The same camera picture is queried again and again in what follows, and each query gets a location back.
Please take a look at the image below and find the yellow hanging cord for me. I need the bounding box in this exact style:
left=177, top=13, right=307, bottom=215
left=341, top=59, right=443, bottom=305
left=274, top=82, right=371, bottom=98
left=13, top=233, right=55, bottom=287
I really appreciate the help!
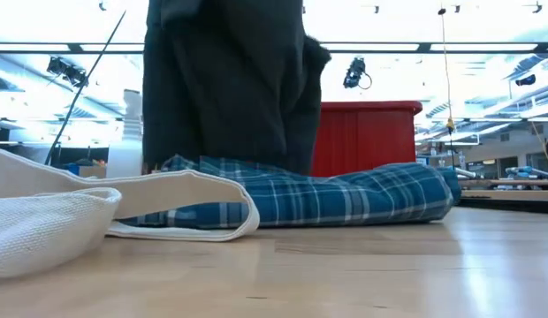
left=437, top=6, right=457, bottom=171

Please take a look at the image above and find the blue background device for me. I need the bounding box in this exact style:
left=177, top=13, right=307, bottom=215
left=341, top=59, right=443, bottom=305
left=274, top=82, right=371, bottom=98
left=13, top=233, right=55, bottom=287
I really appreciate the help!
left=506, top=165, right=548, bottom=180

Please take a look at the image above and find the white canvas tote bag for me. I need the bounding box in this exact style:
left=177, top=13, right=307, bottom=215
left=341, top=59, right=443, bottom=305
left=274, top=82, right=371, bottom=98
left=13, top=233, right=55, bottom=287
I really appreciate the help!
left=0, top=147, right=261, bottom=280

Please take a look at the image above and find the dark grey garment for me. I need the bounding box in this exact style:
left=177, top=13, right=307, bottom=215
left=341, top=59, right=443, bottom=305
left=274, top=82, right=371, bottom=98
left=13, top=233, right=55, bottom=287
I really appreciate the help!
left=141, top=0, right=332, bottom=177

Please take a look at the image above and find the background wooden table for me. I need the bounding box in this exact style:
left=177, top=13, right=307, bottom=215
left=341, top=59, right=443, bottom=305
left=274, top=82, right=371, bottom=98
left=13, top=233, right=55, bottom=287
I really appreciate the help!
left=457, top=176, right=548, bottom=208

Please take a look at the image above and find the black overhead camera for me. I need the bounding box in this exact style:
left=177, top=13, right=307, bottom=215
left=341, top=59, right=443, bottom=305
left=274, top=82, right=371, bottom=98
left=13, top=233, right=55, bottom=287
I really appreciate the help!
left=342, top=56, right=373, bottom=91

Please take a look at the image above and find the blue plaid garment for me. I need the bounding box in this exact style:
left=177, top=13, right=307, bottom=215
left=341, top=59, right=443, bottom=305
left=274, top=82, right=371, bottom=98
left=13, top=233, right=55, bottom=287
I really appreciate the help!
left=117, top=154, right=463, bottom=230

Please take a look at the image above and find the black ceiling-mounted device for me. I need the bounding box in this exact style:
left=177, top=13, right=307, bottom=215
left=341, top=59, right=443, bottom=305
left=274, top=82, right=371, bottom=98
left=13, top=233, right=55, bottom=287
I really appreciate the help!
left=45, top=56, right=90, bottom=88

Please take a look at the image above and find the black aluminium rig frame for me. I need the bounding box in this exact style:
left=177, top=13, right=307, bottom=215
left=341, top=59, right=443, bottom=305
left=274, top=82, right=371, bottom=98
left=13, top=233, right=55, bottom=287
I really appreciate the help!
left=0, top=11, right=548, bottom=167

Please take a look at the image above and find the red plastic laundry bin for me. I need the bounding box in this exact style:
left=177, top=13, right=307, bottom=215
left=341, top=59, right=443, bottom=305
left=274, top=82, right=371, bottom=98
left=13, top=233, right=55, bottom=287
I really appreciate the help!
left=309, top=100, right=424, bottom=178

